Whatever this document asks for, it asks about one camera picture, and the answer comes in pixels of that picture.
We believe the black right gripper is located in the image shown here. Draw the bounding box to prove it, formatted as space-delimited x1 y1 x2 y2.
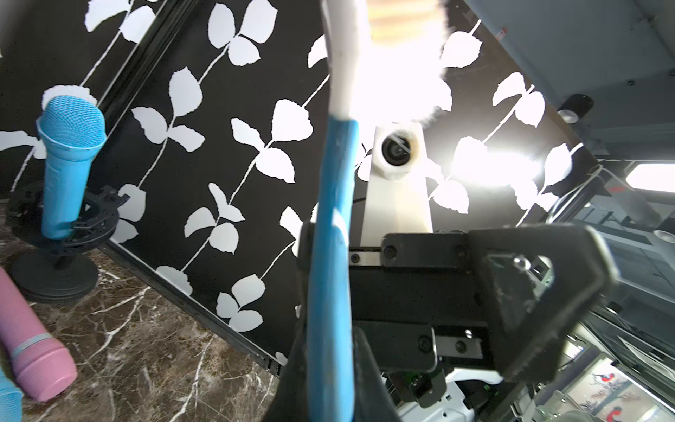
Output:
263 222 619 421

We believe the pink toy microphone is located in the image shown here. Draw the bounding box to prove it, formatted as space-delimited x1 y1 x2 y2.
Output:
1 270 77 402

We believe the blue white scrub brush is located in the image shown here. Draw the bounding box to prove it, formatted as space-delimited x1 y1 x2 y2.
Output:
306 1 448 421

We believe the blue toy microphone lying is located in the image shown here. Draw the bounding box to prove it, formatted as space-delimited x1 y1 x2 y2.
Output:
0 371 23 422

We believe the black microphone stand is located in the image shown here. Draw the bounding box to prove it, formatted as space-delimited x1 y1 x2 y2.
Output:
6 182 130 304

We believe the blue toy microphone in stand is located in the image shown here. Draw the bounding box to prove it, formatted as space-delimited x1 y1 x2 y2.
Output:
36 95 107 240

